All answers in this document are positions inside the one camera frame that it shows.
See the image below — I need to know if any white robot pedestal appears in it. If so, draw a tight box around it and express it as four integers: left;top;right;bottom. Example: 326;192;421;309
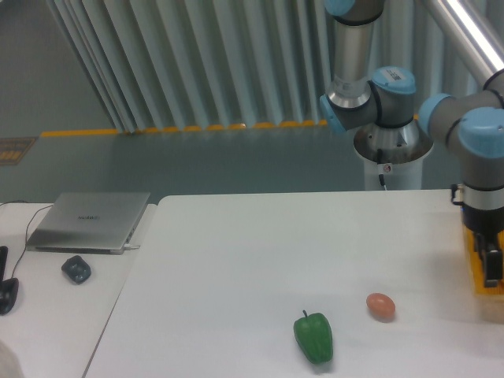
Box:
354;119;433;191

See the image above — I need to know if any green bell pepper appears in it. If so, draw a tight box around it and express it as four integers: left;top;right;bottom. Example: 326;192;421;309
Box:
293;310;334;365

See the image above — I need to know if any silver closed laptop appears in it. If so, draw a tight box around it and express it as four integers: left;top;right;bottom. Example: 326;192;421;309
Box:
27;192;150;254

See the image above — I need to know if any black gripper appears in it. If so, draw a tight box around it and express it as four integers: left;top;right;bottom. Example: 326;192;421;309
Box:
462;205;504;287

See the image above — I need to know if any black device on stand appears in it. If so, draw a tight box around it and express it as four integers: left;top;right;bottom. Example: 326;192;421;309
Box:
1;246;19;316

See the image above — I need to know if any yellow woven basket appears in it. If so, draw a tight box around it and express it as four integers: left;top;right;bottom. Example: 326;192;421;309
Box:
460;187;504;323

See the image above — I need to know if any brown egg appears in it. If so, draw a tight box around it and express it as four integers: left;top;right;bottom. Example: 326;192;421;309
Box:
366;292;396;319

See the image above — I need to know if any white folding partition screen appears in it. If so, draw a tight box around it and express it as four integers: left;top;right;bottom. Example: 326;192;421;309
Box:
48;1;483;134

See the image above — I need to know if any thin black cable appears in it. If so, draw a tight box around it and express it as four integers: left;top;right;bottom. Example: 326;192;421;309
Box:
0;201;56;279

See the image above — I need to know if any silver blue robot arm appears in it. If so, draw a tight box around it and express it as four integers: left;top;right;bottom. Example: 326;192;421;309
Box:
320;1;503;295

